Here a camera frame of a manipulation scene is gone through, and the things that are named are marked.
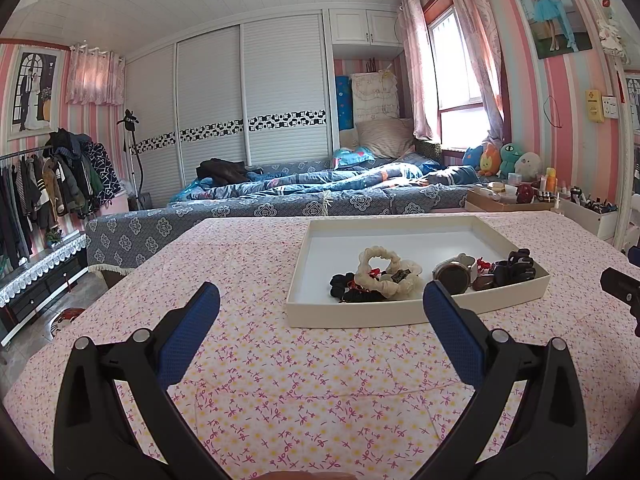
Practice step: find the white wall socket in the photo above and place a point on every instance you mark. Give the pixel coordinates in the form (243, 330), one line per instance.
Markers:
(610, 106)

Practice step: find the framed wedding picture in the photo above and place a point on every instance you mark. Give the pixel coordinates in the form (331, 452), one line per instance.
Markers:
(35, 92)

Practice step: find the pink valance curtain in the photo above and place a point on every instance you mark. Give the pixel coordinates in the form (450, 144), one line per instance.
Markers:
(95, 75)

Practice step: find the dark cabinet with lace cover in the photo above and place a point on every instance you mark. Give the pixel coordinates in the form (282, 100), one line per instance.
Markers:
(40, 280)

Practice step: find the white rectangular tray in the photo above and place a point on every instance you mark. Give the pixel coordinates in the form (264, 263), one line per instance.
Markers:
(400, 240)

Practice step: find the clothes rack with hanging clothes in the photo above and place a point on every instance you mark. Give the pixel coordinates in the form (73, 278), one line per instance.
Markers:
(55, 180)

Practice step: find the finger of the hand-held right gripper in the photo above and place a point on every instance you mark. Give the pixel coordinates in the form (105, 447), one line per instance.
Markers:
(622, 287)

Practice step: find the white hanging ornament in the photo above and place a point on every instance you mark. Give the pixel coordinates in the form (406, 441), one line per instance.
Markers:
(612, 30)

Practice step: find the white organizer box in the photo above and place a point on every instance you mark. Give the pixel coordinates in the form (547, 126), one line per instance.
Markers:
(595, 220)

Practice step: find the leopard print cushion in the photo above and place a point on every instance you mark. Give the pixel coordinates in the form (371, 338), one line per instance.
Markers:
(429, 148)

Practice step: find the white lace covered storage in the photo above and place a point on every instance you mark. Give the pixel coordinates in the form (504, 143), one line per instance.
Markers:
(375, 97)

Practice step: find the blue patterned quilt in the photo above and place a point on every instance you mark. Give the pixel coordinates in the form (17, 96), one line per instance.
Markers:
(325, 180)

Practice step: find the dark clothes pile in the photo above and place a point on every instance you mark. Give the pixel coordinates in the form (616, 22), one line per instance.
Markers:
(227, 170)

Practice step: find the orange bottle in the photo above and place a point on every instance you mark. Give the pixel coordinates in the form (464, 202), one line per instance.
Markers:
(551, 180)

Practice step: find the pink window curtain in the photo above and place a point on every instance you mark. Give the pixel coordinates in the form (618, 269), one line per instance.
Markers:
(480, 35)

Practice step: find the brown round compact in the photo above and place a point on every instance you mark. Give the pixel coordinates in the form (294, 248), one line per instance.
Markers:
(452, 279)

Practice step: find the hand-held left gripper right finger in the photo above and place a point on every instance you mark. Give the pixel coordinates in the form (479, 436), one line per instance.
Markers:
(450, 332)

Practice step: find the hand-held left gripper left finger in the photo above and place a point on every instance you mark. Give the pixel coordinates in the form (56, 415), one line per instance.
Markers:
(190, 335)

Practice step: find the bed with grey patterned cover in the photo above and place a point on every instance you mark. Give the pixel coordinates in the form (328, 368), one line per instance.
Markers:
(200, 220)

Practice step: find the window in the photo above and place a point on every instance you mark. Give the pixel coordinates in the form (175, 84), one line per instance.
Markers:
(457, 60)

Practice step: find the cream scrunchie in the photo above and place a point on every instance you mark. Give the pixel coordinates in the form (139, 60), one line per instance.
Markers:
(372, 253)

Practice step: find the blue plush toy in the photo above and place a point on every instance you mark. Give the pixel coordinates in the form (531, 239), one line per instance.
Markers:
(472, 156)

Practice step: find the pink floral tablecloth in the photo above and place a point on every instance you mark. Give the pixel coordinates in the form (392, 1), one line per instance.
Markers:
(300, 385)

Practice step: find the yellow wall box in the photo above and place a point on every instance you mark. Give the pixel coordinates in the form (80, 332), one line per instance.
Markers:
(594, 106)

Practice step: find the white framed mirror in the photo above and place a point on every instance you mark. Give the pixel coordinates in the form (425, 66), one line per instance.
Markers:
(625, 160)

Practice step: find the white sliding door wardrobe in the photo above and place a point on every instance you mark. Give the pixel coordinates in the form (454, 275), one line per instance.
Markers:
(225, 100)

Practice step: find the blue rolled mat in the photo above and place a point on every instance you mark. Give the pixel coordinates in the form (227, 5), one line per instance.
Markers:
(344, 102)

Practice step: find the wall poster of couple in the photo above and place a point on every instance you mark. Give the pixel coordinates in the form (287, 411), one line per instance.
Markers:
(547, 5)

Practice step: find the beige pillow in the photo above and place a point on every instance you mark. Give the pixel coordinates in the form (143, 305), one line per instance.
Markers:
(385, 137)

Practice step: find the black garment steamer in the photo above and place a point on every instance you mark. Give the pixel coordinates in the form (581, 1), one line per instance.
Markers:
(134, 160)

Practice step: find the black hair claw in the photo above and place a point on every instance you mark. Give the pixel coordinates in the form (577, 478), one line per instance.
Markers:
(515, 267)

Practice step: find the wooden tray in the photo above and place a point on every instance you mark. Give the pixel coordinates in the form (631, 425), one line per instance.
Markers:
(485, 202)

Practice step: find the orange plush toy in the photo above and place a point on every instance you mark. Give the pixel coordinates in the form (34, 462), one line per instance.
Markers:
(490, 160)

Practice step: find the white plush toy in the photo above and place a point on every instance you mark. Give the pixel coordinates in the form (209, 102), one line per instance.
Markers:
(529, 164)

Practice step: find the green plush toy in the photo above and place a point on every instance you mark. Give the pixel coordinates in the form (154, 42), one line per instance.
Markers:
(510, 157)

